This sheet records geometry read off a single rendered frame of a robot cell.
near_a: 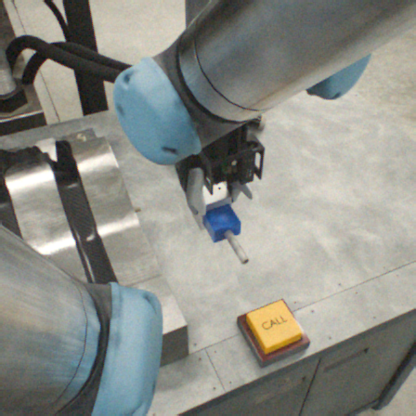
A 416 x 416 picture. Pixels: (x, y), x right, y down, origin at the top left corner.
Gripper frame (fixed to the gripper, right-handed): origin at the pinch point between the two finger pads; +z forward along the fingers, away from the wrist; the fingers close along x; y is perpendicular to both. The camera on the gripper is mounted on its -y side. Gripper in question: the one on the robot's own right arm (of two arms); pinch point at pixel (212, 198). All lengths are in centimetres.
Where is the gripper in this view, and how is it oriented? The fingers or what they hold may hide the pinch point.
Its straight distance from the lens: 70.6
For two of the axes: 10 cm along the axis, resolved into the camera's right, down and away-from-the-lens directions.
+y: 4.1, 6.7, -6.2
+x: 9.1, -3.0, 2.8
